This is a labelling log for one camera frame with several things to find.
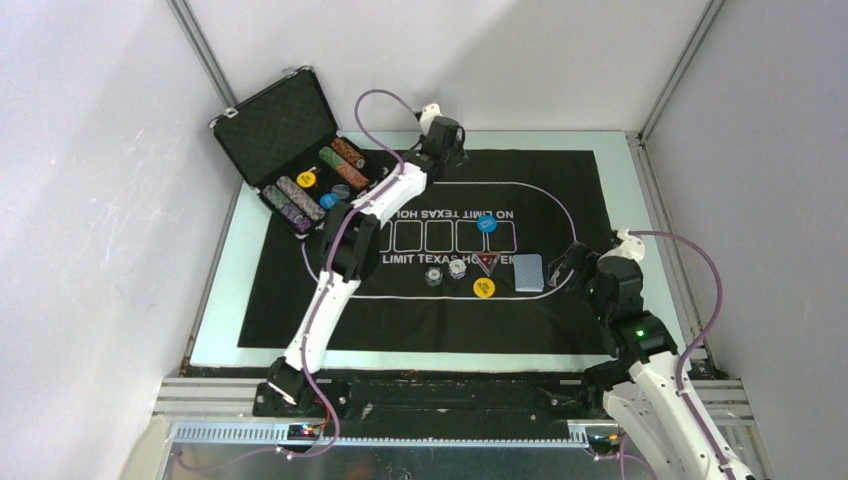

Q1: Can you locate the yellow big blind button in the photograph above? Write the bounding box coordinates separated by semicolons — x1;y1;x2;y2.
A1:
472;277;496;299

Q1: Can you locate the yellow button in case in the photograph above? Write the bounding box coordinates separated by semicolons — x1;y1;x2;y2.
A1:
296;171;317;189

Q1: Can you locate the pink grey chip row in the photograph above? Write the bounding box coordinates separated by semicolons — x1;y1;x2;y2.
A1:
276;175;326;222

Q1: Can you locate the triangular all-in marker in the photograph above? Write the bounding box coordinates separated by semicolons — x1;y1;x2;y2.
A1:
475;252;501;277

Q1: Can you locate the black aluminium chip case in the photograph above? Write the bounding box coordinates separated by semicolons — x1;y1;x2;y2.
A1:
209;66;395;239

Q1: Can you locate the blue button in case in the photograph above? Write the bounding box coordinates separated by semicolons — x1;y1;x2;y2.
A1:
319;192;339;211

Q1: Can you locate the green blue chip stack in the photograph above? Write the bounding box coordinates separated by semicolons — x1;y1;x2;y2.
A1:
425;267;444;287

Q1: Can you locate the red brown chip row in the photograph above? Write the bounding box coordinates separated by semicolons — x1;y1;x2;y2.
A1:
330;137;366;170

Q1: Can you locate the blue small blind button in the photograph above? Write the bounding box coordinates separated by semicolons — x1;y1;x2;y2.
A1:
476;214;498;234

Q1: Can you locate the electronics board with leds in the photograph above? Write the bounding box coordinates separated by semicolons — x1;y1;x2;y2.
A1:
286;424;323;441

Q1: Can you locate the black poker table mat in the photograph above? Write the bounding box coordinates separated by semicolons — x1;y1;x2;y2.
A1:
237;149;634;356

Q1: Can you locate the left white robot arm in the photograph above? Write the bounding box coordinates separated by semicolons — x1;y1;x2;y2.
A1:
265;115;467;417

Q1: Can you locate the white blue chip stack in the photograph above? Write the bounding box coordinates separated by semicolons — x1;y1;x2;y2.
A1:
448;259;467;280

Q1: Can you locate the green orange chip row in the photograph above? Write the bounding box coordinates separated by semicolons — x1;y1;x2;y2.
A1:
318;147;370;190

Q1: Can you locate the blue playing card deck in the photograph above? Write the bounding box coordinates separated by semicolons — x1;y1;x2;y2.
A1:
512;253;546;293

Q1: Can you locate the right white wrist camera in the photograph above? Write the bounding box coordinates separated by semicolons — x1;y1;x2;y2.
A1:
600;228;646;263

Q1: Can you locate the clear dealer button in case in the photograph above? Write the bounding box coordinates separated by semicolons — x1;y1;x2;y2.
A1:
331;184;351;200

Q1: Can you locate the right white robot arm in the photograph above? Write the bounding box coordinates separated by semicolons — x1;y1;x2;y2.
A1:
548;232;756;479

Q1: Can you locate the black metal base rail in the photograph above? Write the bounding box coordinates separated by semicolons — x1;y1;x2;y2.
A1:
178;364;730;442

